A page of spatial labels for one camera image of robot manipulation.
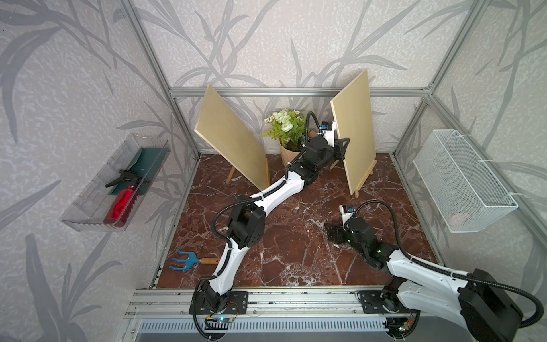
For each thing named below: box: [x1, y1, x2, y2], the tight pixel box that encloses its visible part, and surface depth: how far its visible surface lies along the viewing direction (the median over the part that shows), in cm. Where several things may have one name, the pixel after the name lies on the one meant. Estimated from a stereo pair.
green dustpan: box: [108, 146, 171, 196], surface depth 70 cm
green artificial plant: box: [258, 108, 307, 152], surface depth 94 cm
